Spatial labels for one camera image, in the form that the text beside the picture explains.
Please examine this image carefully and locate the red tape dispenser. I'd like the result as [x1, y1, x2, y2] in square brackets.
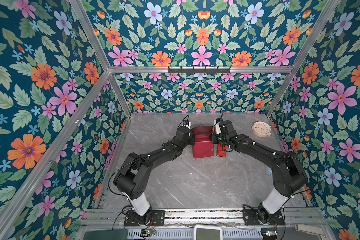
[217, 144, 227, 158]

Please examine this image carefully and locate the maroon wrapping paper sheet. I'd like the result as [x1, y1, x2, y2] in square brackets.
[191, 126, 215, 159]

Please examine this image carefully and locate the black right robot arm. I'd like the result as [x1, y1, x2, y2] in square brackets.
[210, 118, 308, 225]

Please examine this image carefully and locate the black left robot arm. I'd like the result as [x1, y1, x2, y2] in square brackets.
[113, 120, 195, 226]

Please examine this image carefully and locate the white screen device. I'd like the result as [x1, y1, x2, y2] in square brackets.
[193, 225, 223, 240]

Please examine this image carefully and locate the dark green pad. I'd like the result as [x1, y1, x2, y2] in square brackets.
[83, 229, 129, 240]

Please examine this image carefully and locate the white power strip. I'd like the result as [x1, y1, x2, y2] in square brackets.
[295, 224, 326, 236]

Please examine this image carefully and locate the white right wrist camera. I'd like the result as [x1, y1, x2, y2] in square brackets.
[214, 117, 223, 135]

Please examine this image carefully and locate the black hook rail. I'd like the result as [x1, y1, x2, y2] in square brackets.
[167, 66, 231, 75]

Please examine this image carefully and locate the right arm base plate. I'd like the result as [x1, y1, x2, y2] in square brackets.
[242, 209, 286, 226]

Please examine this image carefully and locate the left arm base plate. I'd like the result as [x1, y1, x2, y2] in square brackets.
[124, 210, 166, 227]

